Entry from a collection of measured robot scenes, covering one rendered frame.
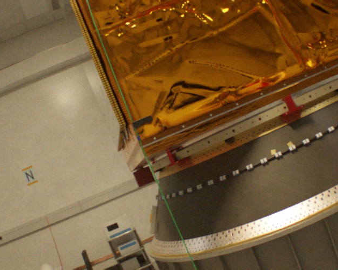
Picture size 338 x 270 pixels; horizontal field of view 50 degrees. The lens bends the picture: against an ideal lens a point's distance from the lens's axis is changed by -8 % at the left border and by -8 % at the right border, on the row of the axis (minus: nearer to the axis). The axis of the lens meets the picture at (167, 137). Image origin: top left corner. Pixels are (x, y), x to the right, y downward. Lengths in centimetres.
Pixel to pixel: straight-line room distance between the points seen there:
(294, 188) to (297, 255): 33
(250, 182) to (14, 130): 610
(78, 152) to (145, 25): 552
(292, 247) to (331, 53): 115
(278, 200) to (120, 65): 102
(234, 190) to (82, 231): 556
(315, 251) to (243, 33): 119
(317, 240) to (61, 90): 638
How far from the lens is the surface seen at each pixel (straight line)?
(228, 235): 200
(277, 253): 196
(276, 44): 220
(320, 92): 218
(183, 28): 206
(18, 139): 759
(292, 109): 206
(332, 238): 193
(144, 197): 737
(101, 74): 206
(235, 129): 208
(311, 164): 199
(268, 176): 199
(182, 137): 195
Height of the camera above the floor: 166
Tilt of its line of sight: 4 degrees up
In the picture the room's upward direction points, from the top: 23 degrees counter-clockwise
